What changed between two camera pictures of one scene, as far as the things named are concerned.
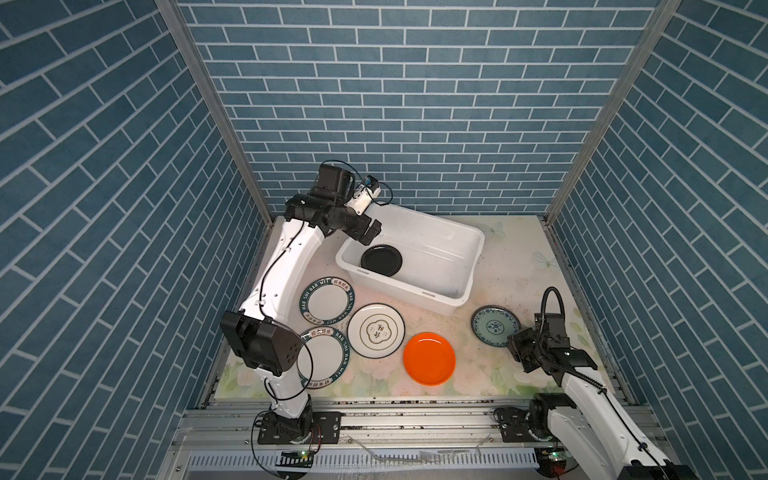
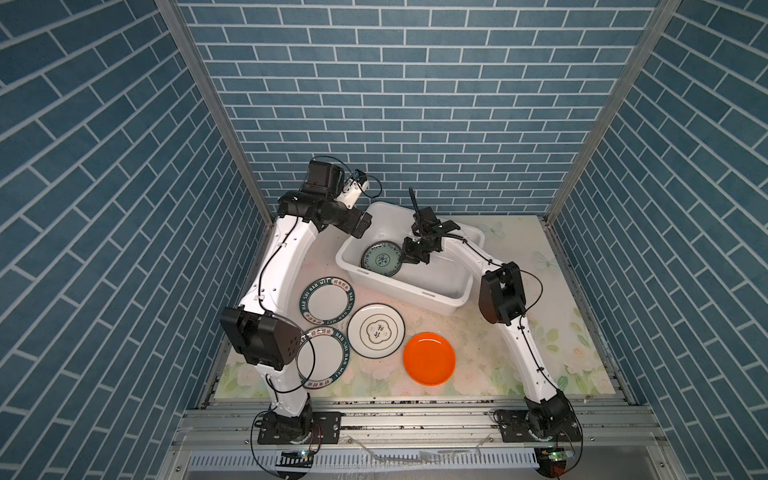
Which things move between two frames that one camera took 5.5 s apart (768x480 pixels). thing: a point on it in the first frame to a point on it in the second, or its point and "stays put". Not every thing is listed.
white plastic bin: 424,260 stays put
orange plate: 429,359 stays put
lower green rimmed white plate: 323,357 stays put
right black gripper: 514,342 to 407,257
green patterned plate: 493,324 to 382,257
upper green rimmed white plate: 326,300 stays put
